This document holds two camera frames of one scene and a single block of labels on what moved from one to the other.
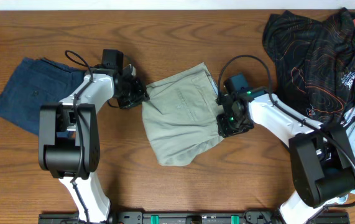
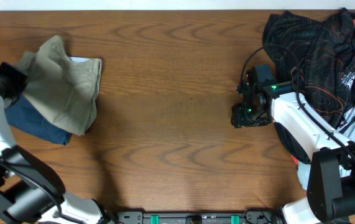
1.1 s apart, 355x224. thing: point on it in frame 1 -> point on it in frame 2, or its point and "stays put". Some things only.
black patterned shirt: x=323 y=65 stays put
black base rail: x=195 y=217 stays put
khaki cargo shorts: x=181 y=116 -> x=62 y=89
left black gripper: x=142 y=94 -> x=18 y=76
